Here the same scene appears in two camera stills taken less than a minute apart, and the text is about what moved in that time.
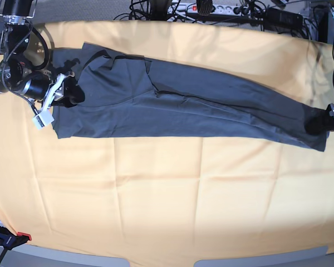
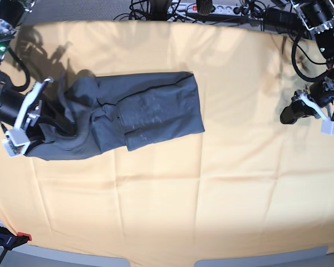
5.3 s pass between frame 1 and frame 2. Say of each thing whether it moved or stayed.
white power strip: stayed
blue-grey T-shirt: moved
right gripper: moved
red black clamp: stayed
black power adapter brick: stayed
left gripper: moved
